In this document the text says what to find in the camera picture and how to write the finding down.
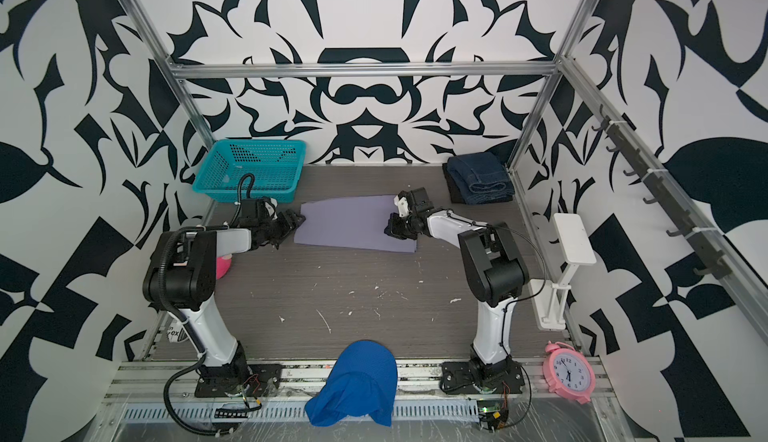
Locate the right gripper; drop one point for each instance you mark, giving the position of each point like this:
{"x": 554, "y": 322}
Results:
{"x": 395, "y": 230}

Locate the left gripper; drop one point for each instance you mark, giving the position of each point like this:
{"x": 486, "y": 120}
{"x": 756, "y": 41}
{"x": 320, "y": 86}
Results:
{"x": 290, "y": 222}

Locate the lavender grey skirt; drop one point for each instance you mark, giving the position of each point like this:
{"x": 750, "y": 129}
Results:
{"x": 351, "y": 222}

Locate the dark blue denim skirt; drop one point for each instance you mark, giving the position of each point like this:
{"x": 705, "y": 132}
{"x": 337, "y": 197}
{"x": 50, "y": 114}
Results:
{"x": 481, "y": 178}

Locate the black skirt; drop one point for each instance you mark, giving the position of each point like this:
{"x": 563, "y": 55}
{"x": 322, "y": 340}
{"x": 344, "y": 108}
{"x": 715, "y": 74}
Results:
{"x": 453, "y": 189}

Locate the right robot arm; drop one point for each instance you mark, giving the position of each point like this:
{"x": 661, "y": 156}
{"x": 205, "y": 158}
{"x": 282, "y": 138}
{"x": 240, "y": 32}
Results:
{"x": 495, "y": 270}

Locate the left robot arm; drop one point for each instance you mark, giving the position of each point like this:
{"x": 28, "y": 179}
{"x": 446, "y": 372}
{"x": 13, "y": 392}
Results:
{"x": 185, "y": 267}

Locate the teal plastic basket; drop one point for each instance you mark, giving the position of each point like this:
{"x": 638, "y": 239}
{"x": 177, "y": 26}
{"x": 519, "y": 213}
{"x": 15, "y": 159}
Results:
{"x": 275, "y": 164}

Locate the pink plush toy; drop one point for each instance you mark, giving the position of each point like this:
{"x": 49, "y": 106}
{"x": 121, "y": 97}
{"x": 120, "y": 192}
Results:
{"x": 223, "y": 265}

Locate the white shelf stand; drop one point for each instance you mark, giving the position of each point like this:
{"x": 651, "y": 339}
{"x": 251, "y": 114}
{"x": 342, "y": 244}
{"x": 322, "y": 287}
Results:
{"x": 550, "y": 296}

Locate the blue cloth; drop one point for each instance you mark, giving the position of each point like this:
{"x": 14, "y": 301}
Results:
{"x": 362, "y": 382}

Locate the small green circuit board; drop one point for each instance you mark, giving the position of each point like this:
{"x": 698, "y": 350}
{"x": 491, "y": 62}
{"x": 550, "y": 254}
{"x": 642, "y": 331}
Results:
{"x": 492, "y": 415}

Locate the pink alarm clock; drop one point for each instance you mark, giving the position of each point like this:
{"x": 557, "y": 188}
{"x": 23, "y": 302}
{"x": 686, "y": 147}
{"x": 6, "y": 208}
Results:
{"x": 567, "y": 373}

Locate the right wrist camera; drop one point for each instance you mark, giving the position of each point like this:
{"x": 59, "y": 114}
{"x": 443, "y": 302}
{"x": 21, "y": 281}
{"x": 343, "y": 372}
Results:
{"x": 402, "y": 206}

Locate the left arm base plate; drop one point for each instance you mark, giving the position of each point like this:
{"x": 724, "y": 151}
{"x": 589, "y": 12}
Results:
{"x": 255, "y": 381}

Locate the aluminium frame crossbar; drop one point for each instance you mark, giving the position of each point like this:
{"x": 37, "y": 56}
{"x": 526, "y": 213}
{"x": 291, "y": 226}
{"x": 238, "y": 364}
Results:
{"x": 373, "y": 69}

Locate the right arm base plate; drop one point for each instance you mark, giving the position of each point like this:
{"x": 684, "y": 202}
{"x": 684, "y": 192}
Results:
{"x": 476, "y": 377}

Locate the grey wall hook rack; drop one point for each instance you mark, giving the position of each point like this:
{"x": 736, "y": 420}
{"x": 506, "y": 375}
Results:
{"x": 667, "y": 194}

